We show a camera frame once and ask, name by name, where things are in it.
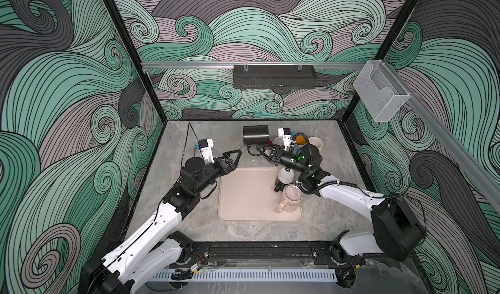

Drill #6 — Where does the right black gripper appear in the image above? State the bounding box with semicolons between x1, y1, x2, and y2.
259;144;313;177

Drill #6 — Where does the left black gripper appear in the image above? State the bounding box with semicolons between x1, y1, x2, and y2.
194;149;240;198

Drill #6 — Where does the black mug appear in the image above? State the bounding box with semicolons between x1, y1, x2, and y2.
242;125;270;157

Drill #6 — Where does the pink iridescent mug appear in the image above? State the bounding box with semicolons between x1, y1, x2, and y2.
276;185;303;213

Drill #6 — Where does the cream speckled mug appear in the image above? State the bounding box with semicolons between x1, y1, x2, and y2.
273;136;284;145

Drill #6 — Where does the blue butterfly mug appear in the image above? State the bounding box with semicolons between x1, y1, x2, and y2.
295;136;306;145

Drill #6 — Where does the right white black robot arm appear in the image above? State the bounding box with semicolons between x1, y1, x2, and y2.
256;145;427;263

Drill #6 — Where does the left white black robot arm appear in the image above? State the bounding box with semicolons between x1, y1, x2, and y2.
78;150;242;293

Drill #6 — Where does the pink rectangular tray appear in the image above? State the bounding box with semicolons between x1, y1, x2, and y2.
218;168;303;222

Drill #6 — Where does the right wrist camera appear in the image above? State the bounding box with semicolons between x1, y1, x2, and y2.
277;127;292;151

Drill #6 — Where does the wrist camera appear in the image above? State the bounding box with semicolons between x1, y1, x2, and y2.
277;127;292;151
197;138;214;164

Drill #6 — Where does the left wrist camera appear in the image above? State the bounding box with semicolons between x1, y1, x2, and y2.
197;138;214;164

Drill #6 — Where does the small white black-handled mug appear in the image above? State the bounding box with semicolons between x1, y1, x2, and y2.
274;168;295;192

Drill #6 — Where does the black wall shelf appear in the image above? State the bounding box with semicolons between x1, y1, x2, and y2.
233;64;318;93

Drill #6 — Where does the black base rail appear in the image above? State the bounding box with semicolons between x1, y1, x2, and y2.
148;241;415;265

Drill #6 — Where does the aluminium wall rail back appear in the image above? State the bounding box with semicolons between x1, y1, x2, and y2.
141;61;366;71

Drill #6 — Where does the aluminium wall rail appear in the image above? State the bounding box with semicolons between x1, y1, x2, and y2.
141;61;366;71
387;64;499;210

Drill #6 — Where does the clear acrylic wall holder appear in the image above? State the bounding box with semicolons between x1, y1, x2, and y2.
354;59;410;123

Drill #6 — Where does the white slotted cable duct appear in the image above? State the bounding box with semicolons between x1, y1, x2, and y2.
146;268;339;284

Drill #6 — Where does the aluminium wall rail right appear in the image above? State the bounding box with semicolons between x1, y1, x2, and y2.
387;64;499;210

